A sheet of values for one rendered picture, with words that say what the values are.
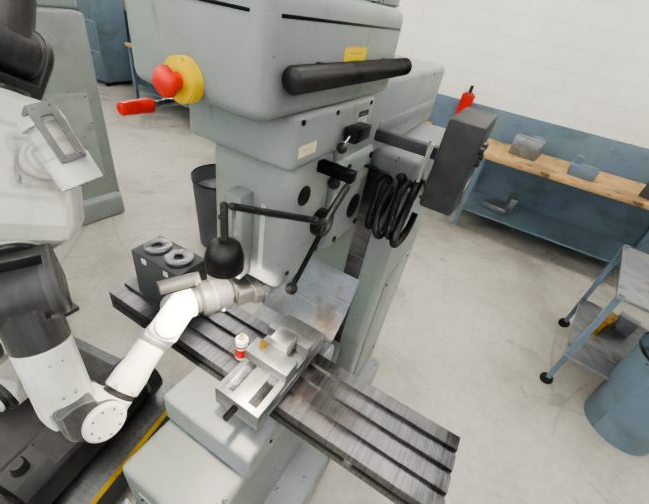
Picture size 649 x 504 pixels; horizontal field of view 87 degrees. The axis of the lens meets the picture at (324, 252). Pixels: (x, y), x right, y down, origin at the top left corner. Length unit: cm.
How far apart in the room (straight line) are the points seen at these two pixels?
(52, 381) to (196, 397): 52
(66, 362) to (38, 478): 77
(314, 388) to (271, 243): 56
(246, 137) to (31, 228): 39
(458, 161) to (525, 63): 400
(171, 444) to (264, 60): 111
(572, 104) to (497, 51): 99
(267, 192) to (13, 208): 41
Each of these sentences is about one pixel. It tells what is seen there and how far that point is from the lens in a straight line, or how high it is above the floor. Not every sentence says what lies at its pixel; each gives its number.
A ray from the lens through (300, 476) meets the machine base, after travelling 180.
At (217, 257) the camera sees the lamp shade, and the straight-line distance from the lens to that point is 63.
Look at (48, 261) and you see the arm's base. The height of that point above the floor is 146.
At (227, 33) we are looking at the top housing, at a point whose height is 183.
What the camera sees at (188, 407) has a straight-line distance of 120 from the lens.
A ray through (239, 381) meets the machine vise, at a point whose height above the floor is 100.
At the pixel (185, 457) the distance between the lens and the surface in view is 127.
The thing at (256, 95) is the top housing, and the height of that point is 177.
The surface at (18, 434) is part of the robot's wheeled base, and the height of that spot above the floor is 57.
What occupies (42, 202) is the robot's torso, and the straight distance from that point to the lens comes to 76.
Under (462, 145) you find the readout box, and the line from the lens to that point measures 82.
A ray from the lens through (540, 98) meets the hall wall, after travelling 482.
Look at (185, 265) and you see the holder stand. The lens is 121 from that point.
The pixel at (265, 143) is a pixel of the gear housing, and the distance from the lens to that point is 62.
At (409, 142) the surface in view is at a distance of 94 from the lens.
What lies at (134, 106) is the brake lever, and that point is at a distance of 64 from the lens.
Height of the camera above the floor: 188
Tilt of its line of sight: 35 degrees down
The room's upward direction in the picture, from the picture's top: 11 degrees clockwise
